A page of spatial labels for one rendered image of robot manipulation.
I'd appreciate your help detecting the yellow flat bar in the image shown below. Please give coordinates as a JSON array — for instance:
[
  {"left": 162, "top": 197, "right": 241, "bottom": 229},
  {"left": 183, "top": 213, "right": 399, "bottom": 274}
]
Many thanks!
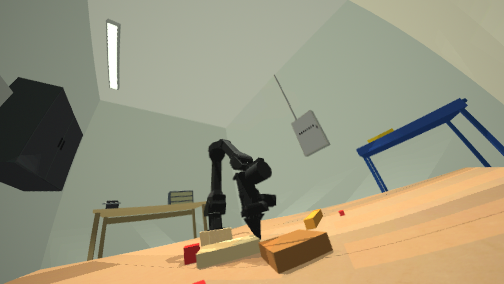
[{"left": 303, "top": 209, "right": 323, "bottom": 230}]

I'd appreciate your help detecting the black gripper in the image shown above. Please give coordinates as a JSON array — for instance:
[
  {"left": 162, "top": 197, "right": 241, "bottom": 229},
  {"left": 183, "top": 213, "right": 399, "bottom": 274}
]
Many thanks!
[{"left": 238, "top": 186, "right": 269, "bottom": 240}]

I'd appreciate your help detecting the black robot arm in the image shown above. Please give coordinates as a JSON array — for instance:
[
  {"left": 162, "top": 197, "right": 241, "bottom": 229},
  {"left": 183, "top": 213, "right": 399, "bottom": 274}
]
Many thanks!
[{"left": 204, "top": 139, "right": 276, "bottom": 231}]

